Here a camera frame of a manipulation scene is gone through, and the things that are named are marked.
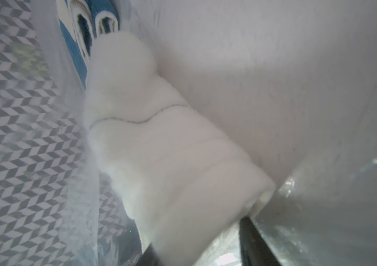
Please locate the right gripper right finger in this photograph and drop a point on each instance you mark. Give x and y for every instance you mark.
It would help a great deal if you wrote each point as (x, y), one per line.
(254, 251)

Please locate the white towel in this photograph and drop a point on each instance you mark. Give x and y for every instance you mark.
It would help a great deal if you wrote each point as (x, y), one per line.
(181, 179)

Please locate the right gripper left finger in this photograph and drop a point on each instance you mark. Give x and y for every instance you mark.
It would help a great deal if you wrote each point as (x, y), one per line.
(149, 258)

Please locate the blue and beige towel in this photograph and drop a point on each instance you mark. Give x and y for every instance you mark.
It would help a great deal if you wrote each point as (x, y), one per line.
(81, 22)

